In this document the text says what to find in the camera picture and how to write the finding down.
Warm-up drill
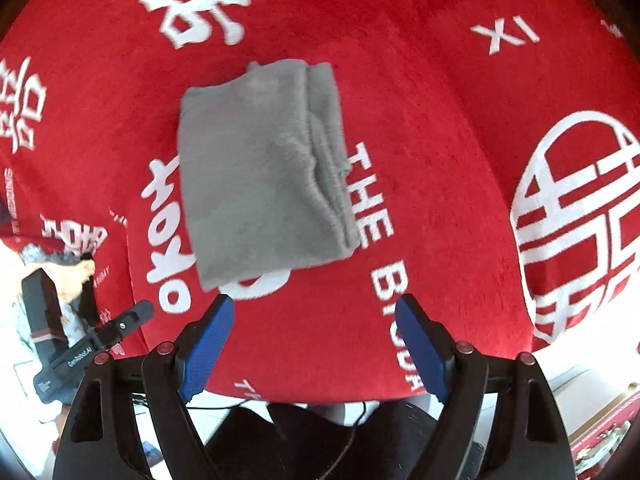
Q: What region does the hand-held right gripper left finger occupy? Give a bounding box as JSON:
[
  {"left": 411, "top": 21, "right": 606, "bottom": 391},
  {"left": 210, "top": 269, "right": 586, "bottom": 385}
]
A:
[{"left": 52, "top": 294, "right": 236, "bottom": 480}]

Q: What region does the dark cloth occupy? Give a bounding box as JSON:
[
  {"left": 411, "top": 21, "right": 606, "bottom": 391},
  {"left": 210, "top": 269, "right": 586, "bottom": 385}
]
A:
[{"left": 204, "top": 400, "right": 443, "bottom": 480}]

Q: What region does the red printed blanket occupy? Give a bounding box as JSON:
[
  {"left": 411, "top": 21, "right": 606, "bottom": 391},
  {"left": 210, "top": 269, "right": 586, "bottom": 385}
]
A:
[{"left": 0, "top": 0, "right": 640, "bottom": 407}]

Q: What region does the red printed box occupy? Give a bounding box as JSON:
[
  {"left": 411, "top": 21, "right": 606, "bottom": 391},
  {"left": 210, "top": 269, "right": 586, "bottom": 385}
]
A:
[{"left": 569, "top": 385, "right": 640, "bottom": 480}]

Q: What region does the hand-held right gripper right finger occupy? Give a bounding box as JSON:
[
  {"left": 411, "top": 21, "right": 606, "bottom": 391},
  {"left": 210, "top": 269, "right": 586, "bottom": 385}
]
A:
[{"left": 395, "top": 294, "right": 576, "bottom": 480}]

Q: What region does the grey fleece garment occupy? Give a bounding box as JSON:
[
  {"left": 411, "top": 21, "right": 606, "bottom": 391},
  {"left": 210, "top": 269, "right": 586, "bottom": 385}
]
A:
[{"left": 177, "top": 60, "right": 362, "bottom": 292}]

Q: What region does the cream cloth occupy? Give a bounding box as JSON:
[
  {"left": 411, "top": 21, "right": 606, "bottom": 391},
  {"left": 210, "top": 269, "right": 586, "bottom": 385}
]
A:
[{"left": 47, "top": 258, "right": 97, "bottom": 303}]

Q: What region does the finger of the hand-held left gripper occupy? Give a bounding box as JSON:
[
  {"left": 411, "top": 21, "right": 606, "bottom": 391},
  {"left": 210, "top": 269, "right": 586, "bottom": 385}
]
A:
[{"left": 95, "top": 300, "right": 155, "bottom": 344}]

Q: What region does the grey-blue cloth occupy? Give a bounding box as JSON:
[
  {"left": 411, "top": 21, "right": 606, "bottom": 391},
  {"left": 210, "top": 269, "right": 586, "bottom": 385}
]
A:
[{"left": 19, "top": 242, "right": 83, "bottom": 267}]

